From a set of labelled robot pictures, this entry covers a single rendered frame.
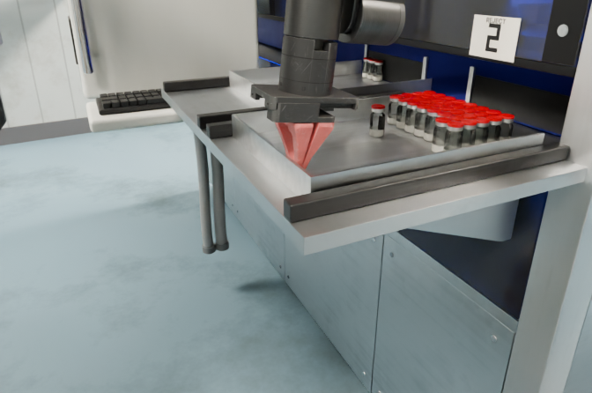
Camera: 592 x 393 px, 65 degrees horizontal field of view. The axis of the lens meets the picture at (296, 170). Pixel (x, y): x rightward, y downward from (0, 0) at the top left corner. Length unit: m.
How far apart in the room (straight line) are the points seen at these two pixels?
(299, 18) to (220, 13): 0.93
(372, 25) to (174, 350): 1.33
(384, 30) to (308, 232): 0.23
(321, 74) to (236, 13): 0.95
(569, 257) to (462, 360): 0.34
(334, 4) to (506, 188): 0.29
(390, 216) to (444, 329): 0.54
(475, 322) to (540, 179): 0.37
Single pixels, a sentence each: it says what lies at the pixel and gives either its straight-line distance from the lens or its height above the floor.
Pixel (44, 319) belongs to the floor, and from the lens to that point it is 1.92.
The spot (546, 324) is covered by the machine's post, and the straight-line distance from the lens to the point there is 0.81.
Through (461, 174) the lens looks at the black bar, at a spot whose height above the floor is 0.89.
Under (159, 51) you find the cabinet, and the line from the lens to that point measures 1.36.
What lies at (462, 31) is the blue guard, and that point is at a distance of 0.81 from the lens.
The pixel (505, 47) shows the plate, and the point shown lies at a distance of 0.75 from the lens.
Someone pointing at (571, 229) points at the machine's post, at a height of 0.79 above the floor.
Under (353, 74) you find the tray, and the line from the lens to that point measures 1.18.
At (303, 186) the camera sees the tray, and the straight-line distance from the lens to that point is 0.49.
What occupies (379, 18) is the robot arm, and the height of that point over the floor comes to 1.06.
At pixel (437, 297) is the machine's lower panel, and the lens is 0.98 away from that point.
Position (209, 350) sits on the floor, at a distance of 1.62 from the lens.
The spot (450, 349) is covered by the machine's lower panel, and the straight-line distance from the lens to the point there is 1.00.
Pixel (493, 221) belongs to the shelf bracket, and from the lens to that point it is 0.74.
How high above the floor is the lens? 1.10
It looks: 22 degrees down
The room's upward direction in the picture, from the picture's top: straight up
